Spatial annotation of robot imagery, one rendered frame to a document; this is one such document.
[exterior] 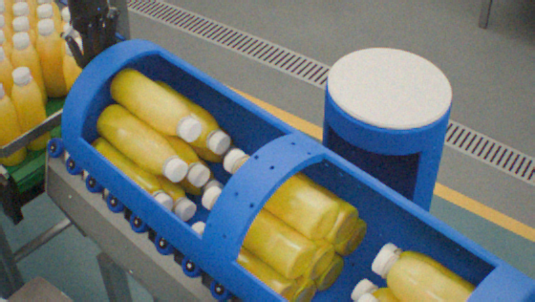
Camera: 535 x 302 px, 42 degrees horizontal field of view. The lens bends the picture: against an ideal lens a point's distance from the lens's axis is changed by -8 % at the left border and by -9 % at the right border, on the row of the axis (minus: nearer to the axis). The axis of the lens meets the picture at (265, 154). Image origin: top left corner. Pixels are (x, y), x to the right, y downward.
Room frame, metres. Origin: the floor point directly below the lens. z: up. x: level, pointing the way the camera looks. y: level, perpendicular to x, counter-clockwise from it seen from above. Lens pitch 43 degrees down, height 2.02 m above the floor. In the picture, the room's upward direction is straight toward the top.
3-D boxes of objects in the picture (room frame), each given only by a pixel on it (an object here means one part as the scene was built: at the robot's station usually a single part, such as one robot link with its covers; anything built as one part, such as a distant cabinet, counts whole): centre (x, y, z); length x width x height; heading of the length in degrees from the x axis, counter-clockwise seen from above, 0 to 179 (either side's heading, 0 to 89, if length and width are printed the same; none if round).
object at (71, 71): (1.34, 0.43, 0.99); 0.07 x 0.07 x 0.19
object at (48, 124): (1.27, 0.44, 0.96); 0.40 x 0.01 x 0.03; 136
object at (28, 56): (1.37, 0.57, 0.99); 0.07 x 0.07 x 0.19
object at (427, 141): (1.27, -0.27, 0.59); 0.28 x 0.28 x 0.88
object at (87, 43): (1.12, 0.33, 1.25); 0.04 x 0.01 x 0.11; 46
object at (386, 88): (1.27, -0.27, 1.03); 0.28 x 0.28 x 0.01
